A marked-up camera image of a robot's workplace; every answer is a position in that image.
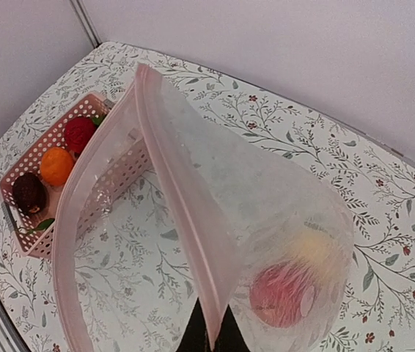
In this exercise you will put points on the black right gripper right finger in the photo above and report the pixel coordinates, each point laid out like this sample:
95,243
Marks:
230,338

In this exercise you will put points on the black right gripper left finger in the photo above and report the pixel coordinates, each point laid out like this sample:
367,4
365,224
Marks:
195,337

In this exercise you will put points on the red toy fruit front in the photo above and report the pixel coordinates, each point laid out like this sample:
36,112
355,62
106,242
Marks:
283,294

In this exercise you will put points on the red toy fruit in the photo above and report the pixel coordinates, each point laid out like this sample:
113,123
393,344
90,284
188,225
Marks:
283,294
78,132

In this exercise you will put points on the yellow toy fruit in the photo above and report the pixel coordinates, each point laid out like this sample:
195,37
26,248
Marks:
318,252

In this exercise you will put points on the clear zip top bag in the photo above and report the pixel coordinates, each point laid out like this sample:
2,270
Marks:
235,207

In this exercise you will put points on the pink perforated plastic basket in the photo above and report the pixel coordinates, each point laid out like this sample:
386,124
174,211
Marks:
34,234

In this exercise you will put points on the orange toy fruit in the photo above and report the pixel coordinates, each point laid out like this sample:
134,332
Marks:
56,166

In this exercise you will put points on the floral patterned table mat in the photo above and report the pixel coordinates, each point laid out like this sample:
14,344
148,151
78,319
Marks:
134,284

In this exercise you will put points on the dark purple toy fruit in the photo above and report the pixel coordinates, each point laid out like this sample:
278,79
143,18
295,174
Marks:
29,194

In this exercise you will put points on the left aluminium frame post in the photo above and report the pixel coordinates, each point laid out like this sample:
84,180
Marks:
86,22

